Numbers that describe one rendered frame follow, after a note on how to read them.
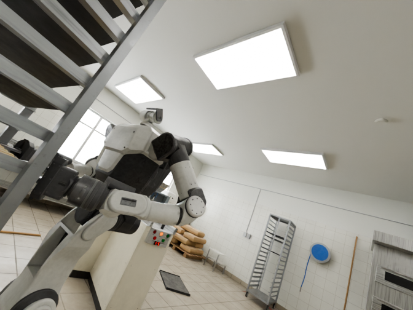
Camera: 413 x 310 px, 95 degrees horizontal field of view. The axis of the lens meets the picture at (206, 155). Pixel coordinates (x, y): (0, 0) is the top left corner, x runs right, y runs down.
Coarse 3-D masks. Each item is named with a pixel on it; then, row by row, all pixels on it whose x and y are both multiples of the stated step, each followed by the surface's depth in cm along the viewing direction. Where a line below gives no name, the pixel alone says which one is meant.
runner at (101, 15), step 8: (80, 0) 50; (88, 0) 50; (96, 0) 51; (88, 8) 51; (96, 8) 51; (96, 16) 52; (104, 16) 53; (104, 24) 54; (112, 24) 55; (112, 32) 56; (120, 32) 57
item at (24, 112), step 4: (52, 88) 80; (24, 108) 74; (20, 112) 73; (24, 112) 74; (28, 112) 75; (32, 112) 76; (24, 116) 74; (28, 116) 75; (8, 128) 71; (12, 128) 72; (4, 132) 71; (8, 132) 71; (12, 132) 72; (16, 132) 73; (0, 136) 70; (4, 136) 71; (8, 136) 72; (12, 136) 72; (0, 140) 70; (4, 140) 71; (8, 140) 72
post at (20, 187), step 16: (160, 0) 63; (144, 16) 59; (128, 32) 57; (128, 48) 57; (112, 64) 54; (96, 80) 52; (80, 96) 50; (96, 96) 52; (80, 112) 50; (64, 128) 48; (48, 144) 46; (32, 160) 45; (48, 160) 46; (32, 176) 44; (16, 192) 42; (0, 208) 41; (16, 208) 43; (0, 224) 41
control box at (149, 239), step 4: (152, 228) 179; (148, 232) 180; (152, 232) 180; (156, 232) 182; (160, 232) 185; (164, 232) 187; (168, 232) 193; (148, 236) 177; (152, 236) 180; (156, 236) 182; (160, 236) 185; (164, 236) 188; (144, 240) 178; (148, 240) 177; (152, 240) 180; (156, 240) 182; (160, 240) 185; (168, 240) 191; (152, 244) 180; (156, 244) 182; (160, 244) 185; (164, 244) 188
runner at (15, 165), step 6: (0, 156) 42; (6, 156) 42; (0, 162) 42; (6, 162) 43; (12, 162) 43; (18, 162) 44; (24, 162) 45; (6, 168) 43; (12, 168) 43; (18, 168) 44
